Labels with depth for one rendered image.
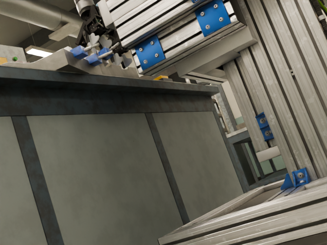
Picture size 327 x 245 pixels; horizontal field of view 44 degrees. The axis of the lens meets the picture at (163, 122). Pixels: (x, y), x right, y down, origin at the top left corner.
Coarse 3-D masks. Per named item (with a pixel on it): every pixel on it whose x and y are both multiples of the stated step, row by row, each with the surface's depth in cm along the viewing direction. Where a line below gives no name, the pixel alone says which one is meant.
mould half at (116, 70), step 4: (100, 64) 157; (100, 68) 156; (104, 68) 158; (108, 68) 160; (112, 68) 163; (116, 68) 165; (120, 68) 167; (128, 68) 172; (132, 68) 175; (104, 72) 157; (108, 72) 159; (112, 72) 161; (116, 72) 164; (120, 72) 166; (124, 72) 168; (128, 72) 171; (132, 72) 173; (136, 72) 176; (124, 76) 167; (128, 76) 170; (132, 76) 172; (136, 76) 174
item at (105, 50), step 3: (117, 42) 158; (114, 45) 158; (117, 45) 158; (105, 48) 159; (108, 48) 160; (111, 48) 159; (114, 48) 159; (96, 51) 161; (99, 51) 162; (102, 51) 160; (105, 51) 159; (108, 51) 159; (99, 54) 160; (111, 54) 161; (105, 57) 161; (108, 57) 162; (102, 60) 160; (105, 60) 162; (105, 63) 162; (108, 63) 163; (105, 66) 164
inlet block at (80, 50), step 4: (96, 44) 131; (64, 48) 132; (68, 48) 131; (76, 48) 131; (80, 48) 130; (84, 48) 133; (88, 48) 131; (76, 52) 131; (80, 52) 130; (84, 52) 131; (76, 56) 131; (80, 56) 132; (84, 56) 133
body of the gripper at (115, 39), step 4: (108, 32) 193; (112, 32) 194; (116, 32) 192; (108, 36) 197; (112, 36) 194; (116, 36) 192; (112, 40) 194; (116, 40) 190; (112, 44) 192; (120, 44) 191; (116, 48) 192; (120, 48) 189; (124, 48) 192; (116, 52) 193; (120, 52) 195; (124, 52) 196
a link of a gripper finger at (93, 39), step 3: (93, 33) 162; (90, 36) 163; (93, 36) 161; (96, 36) 160; (90, 39) 162; (93, 39) 161; (96, 39) 160; (90, 42) 161; (93, 42) 160; (96, 42) 160; (90, 45) 160; (93, 48) 160; (93, 51) 160
